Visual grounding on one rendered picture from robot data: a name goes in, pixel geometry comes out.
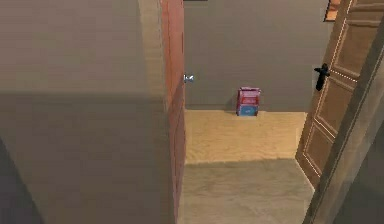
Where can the reddish brown room door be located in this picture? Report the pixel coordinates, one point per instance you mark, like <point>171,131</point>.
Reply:
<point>175,100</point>

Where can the silver door knob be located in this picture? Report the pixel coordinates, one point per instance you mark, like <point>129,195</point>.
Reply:
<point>188,78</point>

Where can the red and blue mailbox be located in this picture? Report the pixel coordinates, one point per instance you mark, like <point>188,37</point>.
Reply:
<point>248,101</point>

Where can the orange framed wall picture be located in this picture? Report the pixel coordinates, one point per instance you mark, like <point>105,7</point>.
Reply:
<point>332,10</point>

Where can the brown panelled room door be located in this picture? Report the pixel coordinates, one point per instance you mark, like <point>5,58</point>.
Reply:
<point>336,100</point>

